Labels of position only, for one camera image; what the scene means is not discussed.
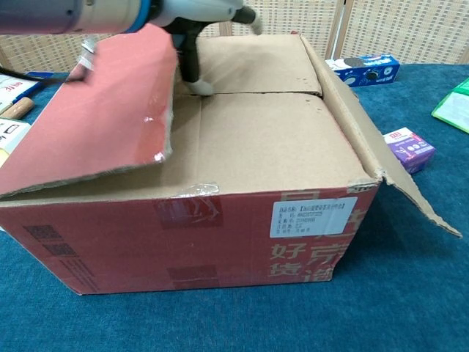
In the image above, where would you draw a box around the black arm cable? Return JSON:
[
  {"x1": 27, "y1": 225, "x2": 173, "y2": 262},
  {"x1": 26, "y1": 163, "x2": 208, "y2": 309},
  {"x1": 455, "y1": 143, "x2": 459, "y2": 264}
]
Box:
[{"x1": 0, "y1": 36, "x2": 99, "y2": 84}]

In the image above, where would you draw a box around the long white noodle package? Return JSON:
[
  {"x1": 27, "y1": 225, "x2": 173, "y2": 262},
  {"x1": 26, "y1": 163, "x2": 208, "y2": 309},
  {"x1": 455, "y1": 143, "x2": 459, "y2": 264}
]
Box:
[{"x1": 0, "y1": 73, "x2": 43, "y2": 111}]

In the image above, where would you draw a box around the red cardboard box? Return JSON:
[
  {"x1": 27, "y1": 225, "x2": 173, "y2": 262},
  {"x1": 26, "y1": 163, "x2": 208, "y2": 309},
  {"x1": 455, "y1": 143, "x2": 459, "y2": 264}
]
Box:
[{"x1": 0, "y1": 25, "x2": 463, "y2": 296}]

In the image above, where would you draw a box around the blue Oreo cookie pack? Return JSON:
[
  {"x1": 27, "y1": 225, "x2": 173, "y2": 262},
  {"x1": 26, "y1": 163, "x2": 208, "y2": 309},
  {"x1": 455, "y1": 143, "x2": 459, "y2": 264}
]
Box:
[{"x1": 325, "y1": 53, "x2": 401, "y2": 88}]

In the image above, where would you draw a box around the wooden rolling pin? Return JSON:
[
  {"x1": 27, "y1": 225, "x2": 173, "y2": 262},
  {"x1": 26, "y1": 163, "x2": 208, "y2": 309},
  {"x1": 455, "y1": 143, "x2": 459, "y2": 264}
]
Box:
[{"x1": 0, "y1": 97, "x2": 36, "y2": 120}]

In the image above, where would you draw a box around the white yellow hang-tab carton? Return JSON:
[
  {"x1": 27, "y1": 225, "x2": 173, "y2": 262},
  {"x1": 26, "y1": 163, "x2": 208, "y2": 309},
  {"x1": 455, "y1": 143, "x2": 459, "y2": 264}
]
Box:
[{"x1": 0, "y1": 117, "x2": 32, "y2": 166}]

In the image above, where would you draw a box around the blue tablecloth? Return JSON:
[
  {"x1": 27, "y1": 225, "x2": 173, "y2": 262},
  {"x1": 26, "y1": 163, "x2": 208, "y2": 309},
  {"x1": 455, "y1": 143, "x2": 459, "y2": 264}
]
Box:
[{"x1": 0, "y1": 64, "x2": 469, "y2": 352}]

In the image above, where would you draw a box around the woven bamboo folding screen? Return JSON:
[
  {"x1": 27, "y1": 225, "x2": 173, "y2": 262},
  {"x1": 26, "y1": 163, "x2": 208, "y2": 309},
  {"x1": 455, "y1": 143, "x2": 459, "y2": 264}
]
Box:
[{"x1": 0, "y1": 0, "x2": 469, "y2": 74}]

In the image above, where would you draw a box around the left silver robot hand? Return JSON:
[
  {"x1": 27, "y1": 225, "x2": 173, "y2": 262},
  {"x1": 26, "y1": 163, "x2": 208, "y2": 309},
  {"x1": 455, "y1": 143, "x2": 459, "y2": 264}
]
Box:
[{"x1": 148, "y1": 0, "x2": 265, "y2": 97}]

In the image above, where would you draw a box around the small purple box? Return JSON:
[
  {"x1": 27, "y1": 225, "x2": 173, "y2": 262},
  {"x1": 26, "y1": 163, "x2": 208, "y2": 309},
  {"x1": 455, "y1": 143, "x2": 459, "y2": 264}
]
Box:
[{"x1": 383, "y1": 127, "x2": 437, "y2": 175}]

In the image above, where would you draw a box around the green foil pouch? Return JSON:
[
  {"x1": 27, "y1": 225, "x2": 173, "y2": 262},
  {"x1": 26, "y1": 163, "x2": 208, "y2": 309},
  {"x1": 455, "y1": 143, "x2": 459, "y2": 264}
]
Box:
[{"x1": 431, "y1": 77, "x2": 469, "y2": 133}]

